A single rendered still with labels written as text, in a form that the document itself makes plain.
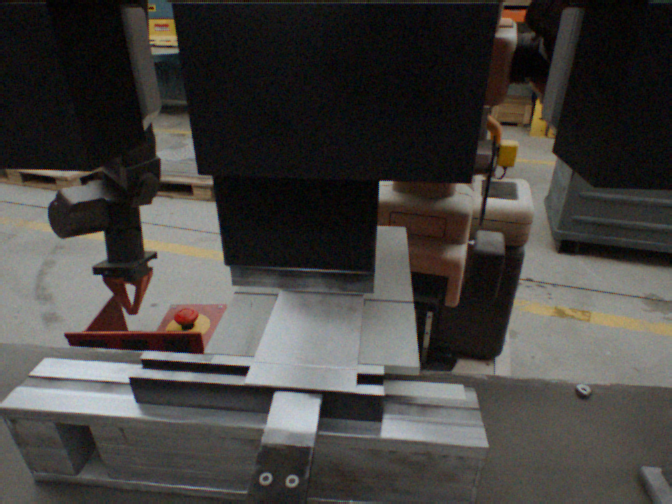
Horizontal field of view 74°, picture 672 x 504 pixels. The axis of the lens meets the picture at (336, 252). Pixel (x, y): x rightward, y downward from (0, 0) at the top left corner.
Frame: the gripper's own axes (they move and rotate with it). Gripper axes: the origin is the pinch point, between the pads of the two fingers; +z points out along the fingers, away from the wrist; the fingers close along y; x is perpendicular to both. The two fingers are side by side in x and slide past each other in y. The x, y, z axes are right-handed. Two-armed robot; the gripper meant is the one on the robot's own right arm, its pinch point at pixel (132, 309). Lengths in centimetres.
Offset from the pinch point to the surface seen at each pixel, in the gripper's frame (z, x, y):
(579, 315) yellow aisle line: 51, 148, -123
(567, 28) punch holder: -35, 48, 44
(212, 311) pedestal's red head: 1.4, 12.7, -3.1
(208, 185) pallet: 6, -59, -254
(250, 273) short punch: -20, 29, 41
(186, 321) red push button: 0.5, 10.4, 3.6
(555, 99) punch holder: -31, 48, 43
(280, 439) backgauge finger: -10, 31, 46
